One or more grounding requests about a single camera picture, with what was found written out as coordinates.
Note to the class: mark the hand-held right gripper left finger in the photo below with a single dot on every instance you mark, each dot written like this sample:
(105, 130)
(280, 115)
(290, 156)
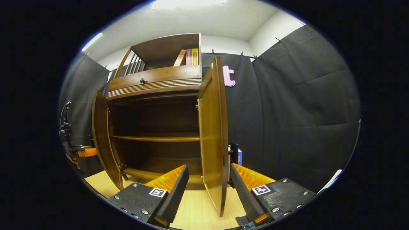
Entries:
(174, 198)

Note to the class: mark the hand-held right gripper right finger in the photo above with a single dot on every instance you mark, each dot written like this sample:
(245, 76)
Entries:
(247, 201)

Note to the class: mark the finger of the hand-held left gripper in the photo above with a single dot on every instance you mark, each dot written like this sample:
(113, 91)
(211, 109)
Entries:
(88, 152)

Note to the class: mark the wooden shoe cabinet door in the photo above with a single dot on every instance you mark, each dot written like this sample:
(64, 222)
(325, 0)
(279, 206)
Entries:
(102, 137)
(212, 134)

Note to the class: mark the wooden double-door shoe cabinet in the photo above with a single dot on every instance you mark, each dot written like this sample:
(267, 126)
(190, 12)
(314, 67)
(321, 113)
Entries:
(159, 78)

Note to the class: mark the blue book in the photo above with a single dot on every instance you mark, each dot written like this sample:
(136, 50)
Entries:
(240, 157)

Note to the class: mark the wooden inner shelf board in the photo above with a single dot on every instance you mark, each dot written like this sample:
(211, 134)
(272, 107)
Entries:
(153, 138)

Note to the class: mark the small ceiling light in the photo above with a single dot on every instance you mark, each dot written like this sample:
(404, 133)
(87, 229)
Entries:
(92, 42)

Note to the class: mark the black backdrop cloth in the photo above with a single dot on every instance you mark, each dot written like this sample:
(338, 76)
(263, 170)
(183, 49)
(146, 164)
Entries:
(303, 111)

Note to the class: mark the tan and red book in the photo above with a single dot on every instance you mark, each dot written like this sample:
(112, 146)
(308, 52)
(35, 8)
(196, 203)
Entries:
(180, 58)

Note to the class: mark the dark red book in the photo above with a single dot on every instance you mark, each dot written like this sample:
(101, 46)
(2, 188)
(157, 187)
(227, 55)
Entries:
(189, 57)

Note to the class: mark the long ceiling light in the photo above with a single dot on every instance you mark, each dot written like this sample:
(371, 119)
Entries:
(188, 3)

